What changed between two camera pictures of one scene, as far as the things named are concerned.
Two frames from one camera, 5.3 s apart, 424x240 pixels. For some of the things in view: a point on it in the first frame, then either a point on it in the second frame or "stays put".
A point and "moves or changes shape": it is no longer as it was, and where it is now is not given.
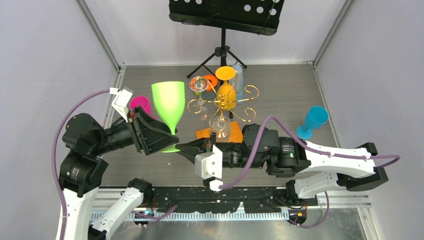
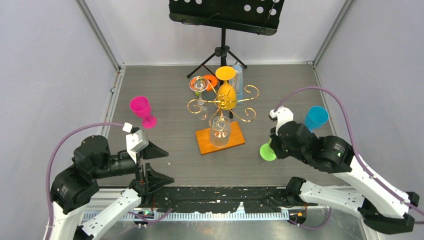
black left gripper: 154,133 to 154,179
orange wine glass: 226,97 stays put
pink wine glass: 143,102 stays put
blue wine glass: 316,116 stays put
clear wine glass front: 221,125 stays put
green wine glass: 169,98 moves or changes shape
